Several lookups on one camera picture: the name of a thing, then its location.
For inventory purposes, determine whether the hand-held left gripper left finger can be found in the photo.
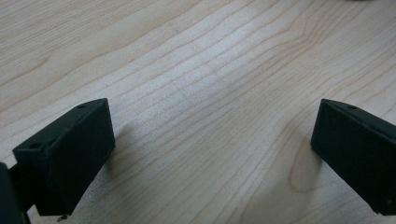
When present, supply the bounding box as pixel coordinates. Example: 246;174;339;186
12;97;117;217

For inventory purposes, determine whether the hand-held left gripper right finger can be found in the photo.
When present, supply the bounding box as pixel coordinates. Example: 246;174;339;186
310;98;396;217

